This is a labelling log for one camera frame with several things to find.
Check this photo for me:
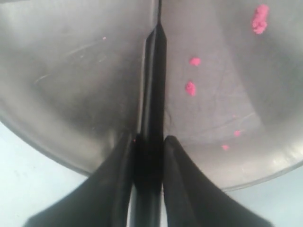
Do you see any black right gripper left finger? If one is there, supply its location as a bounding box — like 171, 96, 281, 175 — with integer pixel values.
25, 136, 135, 227

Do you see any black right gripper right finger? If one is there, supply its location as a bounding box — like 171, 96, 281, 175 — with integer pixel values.
163, 136, 272, 227

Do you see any black knife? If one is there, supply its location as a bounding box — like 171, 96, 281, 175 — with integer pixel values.
129, 0, 167, 227

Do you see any pink dough crumb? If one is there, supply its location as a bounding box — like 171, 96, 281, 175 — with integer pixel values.
251, 4, 269, 35
189, 57, 201, 67
185, 81, 196, 96

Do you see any round steel plate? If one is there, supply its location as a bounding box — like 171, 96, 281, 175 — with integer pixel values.
0, 0, 303, 190

